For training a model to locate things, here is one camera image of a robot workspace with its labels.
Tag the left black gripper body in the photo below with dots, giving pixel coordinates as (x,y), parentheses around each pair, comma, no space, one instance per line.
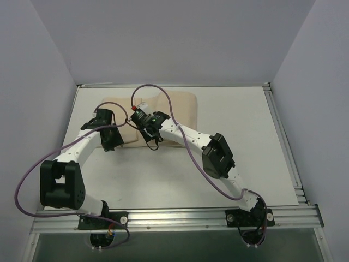
(112,139)

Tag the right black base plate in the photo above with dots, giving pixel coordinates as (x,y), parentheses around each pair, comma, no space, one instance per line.
(239,218)

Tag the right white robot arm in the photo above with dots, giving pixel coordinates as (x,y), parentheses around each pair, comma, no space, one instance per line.
(210,153)

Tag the back aluminium rail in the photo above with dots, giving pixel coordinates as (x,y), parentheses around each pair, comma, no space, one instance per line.
(169,85)

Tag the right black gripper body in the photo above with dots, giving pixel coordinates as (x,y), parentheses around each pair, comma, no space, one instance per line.
(148,134)

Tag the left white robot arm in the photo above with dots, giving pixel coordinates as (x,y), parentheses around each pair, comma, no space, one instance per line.
(61,180)

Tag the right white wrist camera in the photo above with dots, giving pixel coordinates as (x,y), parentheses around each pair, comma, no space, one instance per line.
(142,106)

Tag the front aluminium rail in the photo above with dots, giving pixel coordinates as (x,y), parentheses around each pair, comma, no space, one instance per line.
(197,219)

